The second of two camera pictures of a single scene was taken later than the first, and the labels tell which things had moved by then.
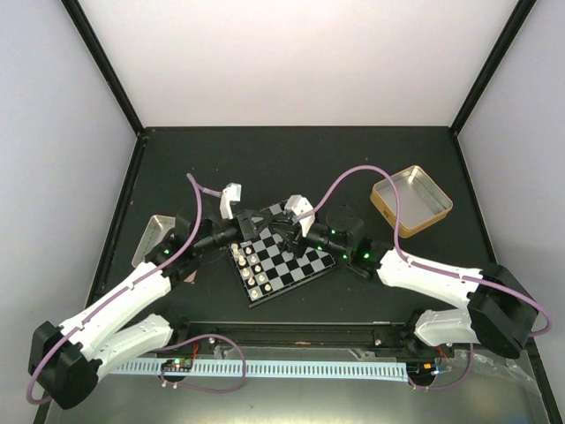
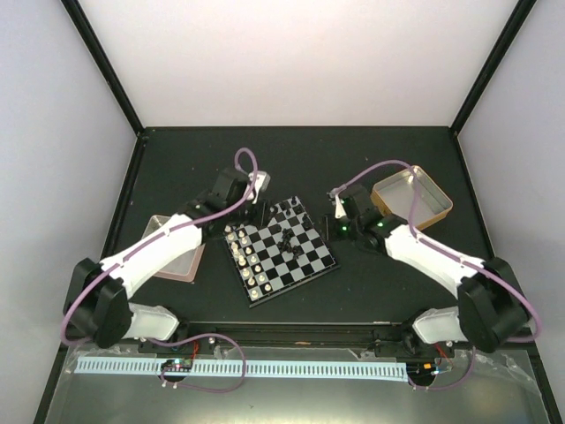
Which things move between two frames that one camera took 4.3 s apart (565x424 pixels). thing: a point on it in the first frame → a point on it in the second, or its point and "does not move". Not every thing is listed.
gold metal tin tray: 421,200 does not move
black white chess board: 265,269 does not move
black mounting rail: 325,336 does not move
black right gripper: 292,236 → 327,227
